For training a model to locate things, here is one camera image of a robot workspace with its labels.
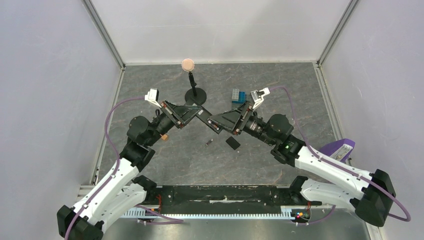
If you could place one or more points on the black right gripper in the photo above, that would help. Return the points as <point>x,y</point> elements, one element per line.
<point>244,117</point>

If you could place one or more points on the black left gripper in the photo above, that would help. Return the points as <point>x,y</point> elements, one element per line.
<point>181,114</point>

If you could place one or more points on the black battery cover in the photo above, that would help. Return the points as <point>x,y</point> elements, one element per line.
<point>233,143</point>

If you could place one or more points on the black remote control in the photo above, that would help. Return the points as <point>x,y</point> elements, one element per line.
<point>204,116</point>

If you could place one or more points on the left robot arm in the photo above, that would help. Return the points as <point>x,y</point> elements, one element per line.
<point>122,188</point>

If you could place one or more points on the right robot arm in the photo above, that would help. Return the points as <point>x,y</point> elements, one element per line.
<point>369,194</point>

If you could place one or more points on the black stand with pink disc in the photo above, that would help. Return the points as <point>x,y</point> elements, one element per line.
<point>195,94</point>

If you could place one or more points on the blue lego brick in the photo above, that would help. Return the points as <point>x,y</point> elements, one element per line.
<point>242,95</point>

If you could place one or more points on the dark grey lego baseplate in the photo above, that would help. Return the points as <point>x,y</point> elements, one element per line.
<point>248,98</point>

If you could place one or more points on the light grey lego brick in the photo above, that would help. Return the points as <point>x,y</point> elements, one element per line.
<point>235,96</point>

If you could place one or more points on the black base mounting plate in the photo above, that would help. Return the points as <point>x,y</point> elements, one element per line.
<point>224,199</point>

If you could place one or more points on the purple box device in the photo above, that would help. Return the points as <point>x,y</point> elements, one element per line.
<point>339,150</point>

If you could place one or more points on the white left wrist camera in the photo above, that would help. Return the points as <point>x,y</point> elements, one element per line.
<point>152,97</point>

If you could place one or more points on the white cable duct strip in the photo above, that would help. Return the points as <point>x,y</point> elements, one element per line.
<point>284,214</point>

